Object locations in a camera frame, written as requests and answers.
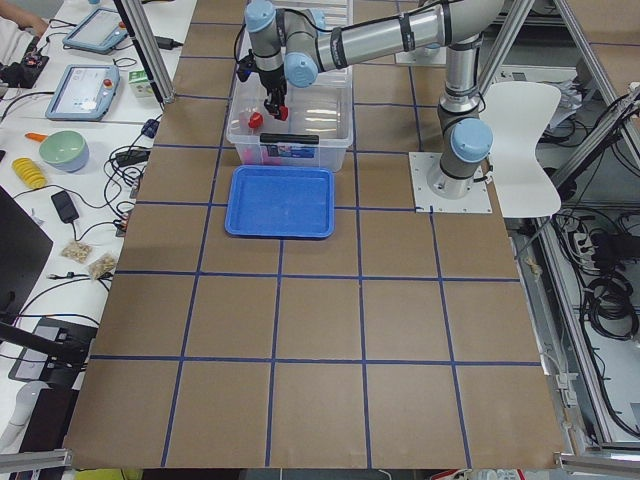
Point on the teach pendant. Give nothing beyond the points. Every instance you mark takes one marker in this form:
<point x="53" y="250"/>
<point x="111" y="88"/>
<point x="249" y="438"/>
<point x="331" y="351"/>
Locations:
<point x="84" y="93"/>
<point x="100" y="32"/>

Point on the green bowl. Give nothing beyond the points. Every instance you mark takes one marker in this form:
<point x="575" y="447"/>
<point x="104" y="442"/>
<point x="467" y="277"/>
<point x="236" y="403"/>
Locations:
<point x="66" y="151"/>

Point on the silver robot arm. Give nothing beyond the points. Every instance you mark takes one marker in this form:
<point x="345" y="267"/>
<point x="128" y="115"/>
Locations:
<point x="293" y="46"/>

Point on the toy carrot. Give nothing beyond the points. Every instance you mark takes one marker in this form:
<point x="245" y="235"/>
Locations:
<point x="35" y="136"/>

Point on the yellow toy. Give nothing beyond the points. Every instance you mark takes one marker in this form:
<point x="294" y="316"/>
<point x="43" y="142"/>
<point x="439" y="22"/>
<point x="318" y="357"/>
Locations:
<point x="29" y="173"/>

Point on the blue plastic tray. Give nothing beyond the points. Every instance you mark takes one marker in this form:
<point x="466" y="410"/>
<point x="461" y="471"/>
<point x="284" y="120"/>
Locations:
<point x="281" y="202"/>

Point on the black power adapter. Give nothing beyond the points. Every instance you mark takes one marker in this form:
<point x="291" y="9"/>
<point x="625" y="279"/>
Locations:
<point x="64" y="207"/>

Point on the aluminium frame post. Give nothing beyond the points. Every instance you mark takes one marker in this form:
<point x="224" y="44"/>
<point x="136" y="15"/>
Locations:
<point x="139" y="29"/>

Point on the clear plastic storage box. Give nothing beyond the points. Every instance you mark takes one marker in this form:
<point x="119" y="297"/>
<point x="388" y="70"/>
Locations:
<point x="323" y="109"/>

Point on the green white carton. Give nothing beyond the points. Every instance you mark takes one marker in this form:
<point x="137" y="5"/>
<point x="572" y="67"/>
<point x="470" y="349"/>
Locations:
<point x="139" y="84"/>

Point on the clear plastic box lid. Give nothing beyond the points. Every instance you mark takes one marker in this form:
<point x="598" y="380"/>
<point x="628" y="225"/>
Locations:
<point x="341" y="7"/>

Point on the black box latch handle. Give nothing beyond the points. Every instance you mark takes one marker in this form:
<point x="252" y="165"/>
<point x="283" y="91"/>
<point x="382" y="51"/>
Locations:
<point x="275" y="138"/>

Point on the red block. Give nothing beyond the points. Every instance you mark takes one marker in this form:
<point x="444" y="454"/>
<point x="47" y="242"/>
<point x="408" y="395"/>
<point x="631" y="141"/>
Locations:
<point x="255" y="120"/>
<point x="282" y="113"/>

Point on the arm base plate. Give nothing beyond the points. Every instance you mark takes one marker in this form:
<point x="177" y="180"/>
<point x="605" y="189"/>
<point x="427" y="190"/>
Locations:
<point x="423" y="56"/>
<point x="435" y="192"/>

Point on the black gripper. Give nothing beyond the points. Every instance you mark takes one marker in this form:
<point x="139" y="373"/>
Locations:
<point x="272" y="81"/>

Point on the white chair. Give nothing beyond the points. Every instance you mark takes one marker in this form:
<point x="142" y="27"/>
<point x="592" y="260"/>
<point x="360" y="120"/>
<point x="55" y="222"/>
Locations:
<point x="518" y="113"/>

